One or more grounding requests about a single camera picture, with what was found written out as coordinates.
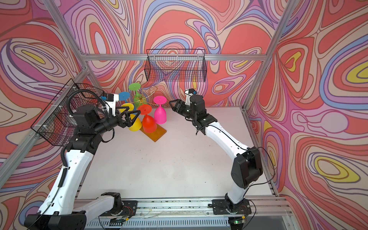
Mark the green plastic wine glass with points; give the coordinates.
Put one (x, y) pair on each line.
(138, 99)

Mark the red plastic wine glass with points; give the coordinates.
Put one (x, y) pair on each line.
(148, 122)

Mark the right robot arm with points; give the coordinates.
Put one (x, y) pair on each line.
(246, 161)

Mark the pink plastic wine glass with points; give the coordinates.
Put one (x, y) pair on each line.
(160, 115)

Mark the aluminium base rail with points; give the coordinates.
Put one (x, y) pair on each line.
(200, 213)

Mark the black wire basket left wall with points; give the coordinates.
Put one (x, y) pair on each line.
(55, 124)

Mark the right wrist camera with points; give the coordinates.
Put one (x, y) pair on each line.
(189, 93)

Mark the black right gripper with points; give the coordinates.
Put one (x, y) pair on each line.
(178, 106)

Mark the yellow plastic wine glass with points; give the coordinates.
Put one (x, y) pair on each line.
(134, 117)

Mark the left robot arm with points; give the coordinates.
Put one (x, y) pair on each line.
(93, 116)

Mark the black wire basket back wall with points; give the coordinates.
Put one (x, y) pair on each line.
(176, 65)

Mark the blue plastic wine glass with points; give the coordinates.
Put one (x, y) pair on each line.
(123, 96)

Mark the gold wire glass rack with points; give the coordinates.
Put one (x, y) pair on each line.
(148, 95)

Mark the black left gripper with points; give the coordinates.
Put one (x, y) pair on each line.
(126, 122)

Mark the black wire basket wall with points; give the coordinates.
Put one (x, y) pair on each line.
(176, 65)
(55, 124)

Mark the wooden rack base board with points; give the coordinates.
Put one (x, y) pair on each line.
(156, 135)

